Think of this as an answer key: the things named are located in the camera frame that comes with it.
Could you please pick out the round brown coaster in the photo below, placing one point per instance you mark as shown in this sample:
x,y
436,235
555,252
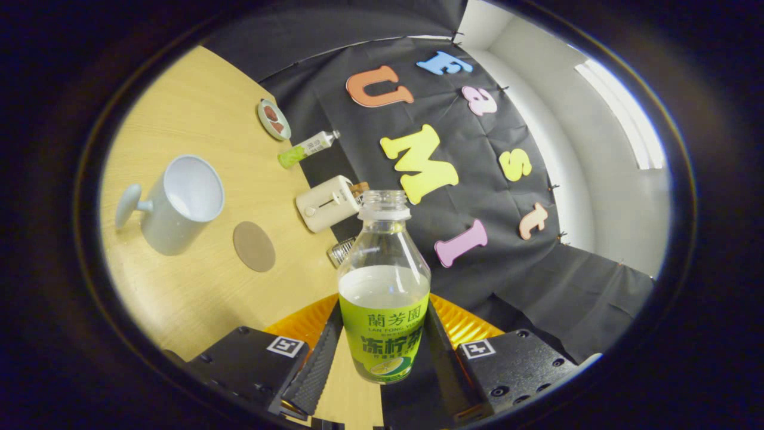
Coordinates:
x,y
254,246

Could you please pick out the pale grey cup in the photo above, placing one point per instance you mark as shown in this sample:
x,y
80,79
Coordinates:
x,y
170,224

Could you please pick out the cream toaster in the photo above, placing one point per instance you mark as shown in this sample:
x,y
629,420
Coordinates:
x,y
325,204

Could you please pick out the small bottle with green liquid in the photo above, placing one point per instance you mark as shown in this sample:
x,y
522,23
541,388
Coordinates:
x,y
310,147

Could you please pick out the brown bread slice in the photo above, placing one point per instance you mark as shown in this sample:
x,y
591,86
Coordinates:
x,y
360,189

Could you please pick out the green label juice bottle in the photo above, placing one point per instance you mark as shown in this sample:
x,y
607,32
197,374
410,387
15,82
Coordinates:
x,y
383,334

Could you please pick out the green plate with food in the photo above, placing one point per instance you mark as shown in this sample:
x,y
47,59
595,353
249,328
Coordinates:
x,y
274,119

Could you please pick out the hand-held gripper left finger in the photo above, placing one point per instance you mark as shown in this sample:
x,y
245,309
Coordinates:
x,y
310,373

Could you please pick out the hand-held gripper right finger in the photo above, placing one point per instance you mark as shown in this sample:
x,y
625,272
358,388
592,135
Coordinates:
x,y
444,370

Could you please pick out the metal mesh holder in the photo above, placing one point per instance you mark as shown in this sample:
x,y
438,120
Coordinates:
x,y
341,252

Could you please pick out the ceiling light panel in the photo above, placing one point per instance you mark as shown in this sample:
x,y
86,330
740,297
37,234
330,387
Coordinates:
x,y
627,113

